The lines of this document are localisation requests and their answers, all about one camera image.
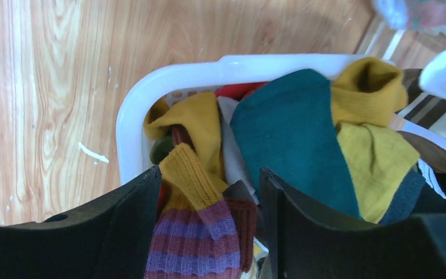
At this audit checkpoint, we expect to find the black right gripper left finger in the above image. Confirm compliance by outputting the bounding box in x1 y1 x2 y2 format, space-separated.
0 166 161 278

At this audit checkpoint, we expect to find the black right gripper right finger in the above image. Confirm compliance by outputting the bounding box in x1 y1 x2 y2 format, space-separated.
260 167 446 278

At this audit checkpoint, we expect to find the maroon purple striped sock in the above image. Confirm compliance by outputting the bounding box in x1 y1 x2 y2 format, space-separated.
144 144 257 278

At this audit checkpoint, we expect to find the pink patterned sock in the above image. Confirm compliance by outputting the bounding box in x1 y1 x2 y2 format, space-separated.
372 0 446 30

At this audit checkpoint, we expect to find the teal sock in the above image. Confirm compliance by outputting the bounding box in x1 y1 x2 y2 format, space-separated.
231 69 360 218

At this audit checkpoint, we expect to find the white sock laundry basket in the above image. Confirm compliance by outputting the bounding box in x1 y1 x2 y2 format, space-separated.
115 53 446 187

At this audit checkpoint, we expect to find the yellow sock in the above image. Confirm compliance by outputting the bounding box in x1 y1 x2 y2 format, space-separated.
331 57 420 223

